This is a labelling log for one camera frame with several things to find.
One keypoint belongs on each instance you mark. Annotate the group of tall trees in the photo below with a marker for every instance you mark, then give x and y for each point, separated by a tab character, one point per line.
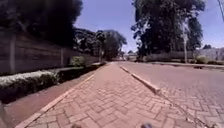
160	26

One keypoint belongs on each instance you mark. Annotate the concrete kerb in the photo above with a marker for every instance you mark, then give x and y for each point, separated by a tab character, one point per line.
146	85

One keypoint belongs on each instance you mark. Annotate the grey wall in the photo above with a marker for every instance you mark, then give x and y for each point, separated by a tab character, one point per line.
213	53

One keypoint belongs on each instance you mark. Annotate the red brick path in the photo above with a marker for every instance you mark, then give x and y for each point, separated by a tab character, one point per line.
110	96

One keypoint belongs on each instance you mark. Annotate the pale pole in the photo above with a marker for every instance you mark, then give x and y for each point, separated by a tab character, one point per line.
185	46

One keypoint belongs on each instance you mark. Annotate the row of trees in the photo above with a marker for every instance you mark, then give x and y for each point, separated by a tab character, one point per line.
40	16

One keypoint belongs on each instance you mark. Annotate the low green hedge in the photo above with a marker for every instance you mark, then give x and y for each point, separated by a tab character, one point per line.
26	81

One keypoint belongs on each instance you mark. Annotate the robot's own part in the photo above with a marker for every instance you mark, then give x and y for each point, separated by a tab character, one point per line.
146	125
75	126

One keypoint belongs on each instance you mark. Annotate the long brown boundary wall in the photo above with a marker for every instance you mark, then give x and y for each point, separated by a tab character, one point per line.
33	53

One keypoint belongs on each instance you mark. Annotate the pale path edging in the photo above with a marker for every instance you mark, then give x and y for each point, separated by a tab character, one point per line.
50	106

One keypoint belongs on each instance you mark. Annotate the small green bush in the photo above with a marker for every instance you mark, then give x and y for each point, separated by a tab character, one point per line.
77	61

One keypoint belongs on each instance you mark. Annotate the bare dirt strip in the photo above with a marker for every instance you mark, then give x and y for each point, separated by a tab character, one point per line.
30	105

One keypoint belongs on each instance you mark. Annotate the reddish paved road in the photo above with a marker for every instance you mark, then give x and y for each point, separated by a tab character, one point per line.
186	83

